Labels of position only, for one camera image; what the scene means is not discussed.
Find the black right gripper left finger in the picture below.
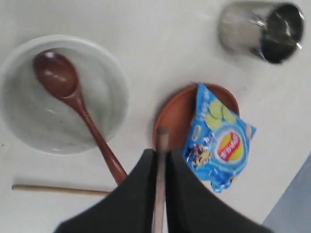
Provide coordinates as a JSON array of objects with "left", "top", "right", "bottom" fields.
[{"left": 55, "top": 149, "right": 157, "bottom": 233}]

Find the blue chips bag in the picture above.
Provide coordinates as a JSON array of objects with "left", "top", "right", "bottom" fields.
[{"left": 182, "top": 83, "right": 257, "bottom": 193}]

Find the wooden chopstick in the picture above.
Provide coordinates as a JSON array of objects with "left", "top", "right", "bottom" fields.
[
  {"left": 12, "top": 184, "right": 110, "bottom": 196},
  {"left": 152, "top": 127, "right": 169, "bottom": 233}
]

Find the brown wooden spoon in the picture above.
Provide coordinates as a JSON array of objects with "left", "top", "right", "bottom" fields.
[{"left": 33, "top": 50, "right": 127, "bottom": 185}]

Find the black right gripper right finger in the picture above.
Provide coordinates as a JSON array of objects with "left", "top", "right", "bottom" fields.
[{"left": 166, "top": 150, "right": 271, "bottom": 233}]

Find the pale green ceramic bowl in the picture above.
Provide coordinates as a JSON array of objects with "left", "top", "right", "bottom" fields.
[{"left": 0, "top": 35, "right": 129, "bottom": 155}]

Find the stainless steel cup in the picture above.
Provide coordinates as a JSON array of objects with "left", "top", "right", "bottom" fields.
[{"left": 218, "top": 1, "right": 305, "bottom": 64}]

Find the brown round plate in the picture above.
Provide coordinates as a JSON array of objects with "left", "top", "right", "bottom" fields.
[{"left": 152, "top": 83, "right": 240, "bottom": 150}]

